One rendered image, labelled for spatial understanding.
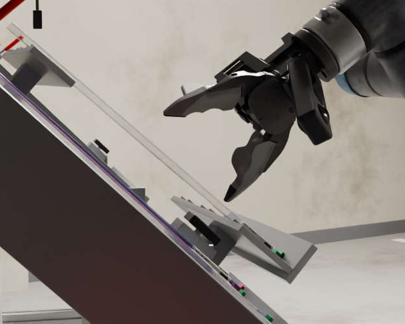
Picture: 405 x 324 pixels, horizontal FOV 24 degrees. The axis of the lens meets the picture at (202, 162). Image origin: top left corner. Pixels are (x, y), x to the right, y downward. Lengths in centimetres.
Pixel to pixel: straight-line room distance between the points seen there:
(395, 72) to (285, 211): 425
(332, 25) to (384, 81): 13
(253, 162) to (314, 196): 442
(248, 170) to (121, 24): 366
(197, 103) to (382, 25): 24
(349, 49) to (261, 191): 418
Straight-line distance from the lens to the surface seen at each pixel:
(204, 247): 121
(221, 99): 107
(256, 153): 112
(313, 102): 104
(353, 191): 574
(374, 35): 114
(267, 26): 526
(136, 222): 50
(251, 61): 113
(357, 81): 128
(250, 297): 111
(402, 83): 118
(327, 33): 111
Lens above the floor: 99
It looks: 5 degrees down
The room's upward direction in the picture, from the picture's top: straight up
